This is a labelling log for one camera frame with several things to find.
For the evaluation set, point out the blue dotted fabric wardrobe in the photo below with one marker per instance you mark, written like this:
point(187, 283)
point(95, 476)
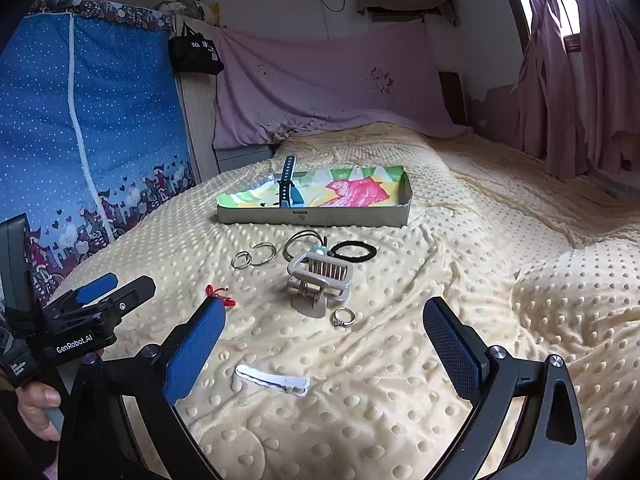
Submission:
point(110, 125)

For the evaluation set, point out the mint green hair ornament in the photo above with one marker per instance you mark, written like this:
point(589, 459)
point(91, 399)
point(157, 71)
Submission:
point(317, 249)

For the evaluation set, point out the grey bedside cabinet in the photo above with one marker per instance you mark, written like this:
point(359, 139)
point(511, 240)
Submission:
point(242, 157)

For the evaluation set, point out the yellow dotted blanket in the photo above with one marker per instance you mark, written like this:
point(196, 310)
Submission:
point(400, 310)

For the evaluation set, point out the folded bedding pile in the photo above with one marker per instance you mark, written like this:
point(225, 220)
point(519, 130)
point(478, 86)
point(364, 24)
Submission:
point(187, 7)

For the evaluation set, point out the grey metal tray box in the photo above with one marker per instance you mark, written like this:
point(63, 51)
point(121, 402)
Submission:
point(320, 215)

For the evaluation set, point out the brown wooden board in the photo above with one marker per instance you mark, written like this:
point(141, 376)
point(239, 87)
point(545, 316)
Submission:
point(452, 95)

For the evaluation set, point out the white hair clip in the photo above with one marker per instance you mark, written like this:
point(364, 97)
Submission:
point(275, 381)

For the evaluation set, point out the person's left hand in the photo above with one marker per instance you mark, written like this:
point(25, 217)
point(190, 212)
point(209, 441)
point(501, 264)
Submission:
point(42, 405)

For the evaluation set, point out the pink hanging sheet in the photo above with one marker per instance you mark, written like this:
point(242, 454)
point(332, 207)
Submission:
point(325, 85)

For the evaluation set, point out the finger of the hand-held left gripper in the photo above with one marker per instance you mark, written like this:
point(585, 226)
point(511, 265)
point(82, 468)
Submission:
point(97, 285)
point(132, 292)

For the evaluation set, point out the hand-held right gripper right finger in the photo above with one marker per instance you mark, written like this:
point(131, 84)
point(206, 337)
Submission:
point(450, 347)

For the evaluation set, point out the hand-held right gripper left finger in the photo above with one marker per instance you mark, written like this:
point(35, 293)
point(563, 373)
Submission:
point(195, 355)

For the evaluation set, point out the colourful floral paper liner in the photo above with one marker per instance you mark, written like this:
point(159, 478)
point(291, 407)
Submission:
point(350, 187)

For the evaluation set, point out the black tote bag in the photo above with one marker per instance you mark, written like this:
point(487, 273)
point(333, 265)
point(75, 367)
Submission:
point(195, 55)

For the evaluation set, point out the blue watch band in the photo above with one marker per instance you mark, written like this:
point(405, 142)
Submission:
point(286, 180)

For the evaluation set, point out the light wooden headboard panel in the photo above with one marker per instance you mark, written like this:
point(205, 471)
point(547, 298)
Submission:
point(197, 110)

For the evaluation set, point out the light pink curtain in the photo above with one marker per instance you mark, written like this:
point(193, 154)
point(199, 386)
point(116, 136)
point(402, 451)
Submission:
point(610, 85)

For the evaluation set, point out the beige hair claw clip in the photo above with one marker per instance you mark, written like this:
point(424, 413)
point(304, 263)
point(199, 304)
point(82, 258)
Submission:
point(320, 280)

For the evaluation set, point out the dark pink curtain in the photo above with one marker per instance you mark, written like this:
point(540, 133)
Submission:
point(545, 85)

